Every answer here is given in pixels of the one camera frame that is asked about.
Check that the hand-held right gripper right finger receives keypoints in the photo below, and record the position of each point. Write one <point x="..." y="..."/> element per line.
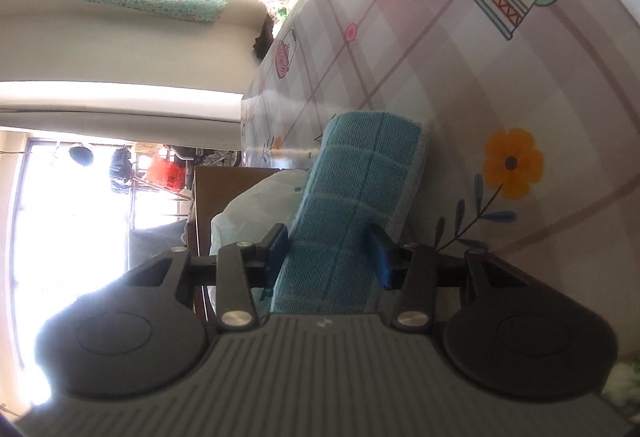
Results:
<point x="381" y="259"/>

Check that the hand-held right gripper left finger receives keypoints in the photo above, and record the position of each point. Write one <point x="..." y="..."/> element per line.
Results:
<point x="277" y="254"/>

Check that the clear crinkled plastic bag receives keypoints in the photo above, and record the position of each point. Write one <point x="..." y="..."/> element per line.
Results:
<point x="250" y="217"/>

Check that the teal checked towel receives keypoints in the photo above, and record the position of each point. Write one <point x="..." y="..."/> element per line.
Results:
<point x="350" y="197"/>

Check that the brown cardboard box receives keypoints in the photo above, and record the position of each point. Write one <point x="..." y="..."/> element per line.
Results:
<point x="220" y="187"/>

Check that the pale green soft item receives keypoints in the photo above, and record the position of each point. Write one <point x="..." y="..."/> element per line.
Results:
<point x="625" y="379"/>

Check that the red plastic bag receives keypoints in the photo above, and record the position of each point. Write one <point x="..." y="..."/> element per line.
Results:
<point x="165" y="172"/>

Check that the blue knitted hanging garment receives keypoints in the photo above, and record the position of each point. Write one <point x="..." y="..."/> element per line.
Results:
<point x="120" y="167"/>

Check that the checked tablecloth with teapot print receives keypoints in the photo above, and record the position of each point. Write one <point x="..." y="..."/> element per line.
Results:
<point x="500" y="82"/>

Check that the black furry bundle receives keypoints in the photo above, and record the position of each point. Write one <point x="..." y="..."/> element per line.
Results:
<point x="265" y="39"/>

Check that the black round hanging pan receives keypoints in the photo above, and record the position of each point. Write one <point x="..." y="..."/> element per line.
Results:
<point x="81" y="154"/>

